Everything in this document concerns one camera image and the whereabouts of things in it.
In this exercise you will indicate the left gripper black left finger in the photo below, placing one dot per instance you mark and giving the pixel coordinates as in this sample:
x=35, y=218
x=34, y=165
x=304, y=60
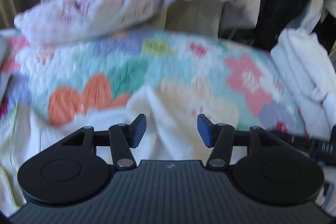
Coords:
x=81, y=165

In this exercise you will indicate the floral quilted bedspread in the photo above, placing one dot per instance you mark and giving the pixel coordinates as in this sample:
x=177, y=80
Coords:
x=225, y=80

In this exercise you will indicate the cream knit baby cardigan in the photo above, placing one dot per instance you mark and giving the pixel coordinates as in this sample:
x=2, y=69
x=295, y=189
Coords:
x=171, y=133

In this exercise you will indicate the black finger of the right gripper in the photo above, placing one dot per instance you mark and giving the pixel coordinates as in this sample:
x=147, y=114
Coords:
x=311, y=146

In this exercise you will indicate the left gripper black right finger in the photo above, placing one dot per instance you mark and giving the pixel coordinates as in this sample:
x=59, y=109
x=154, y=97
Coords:
x=261, y=165

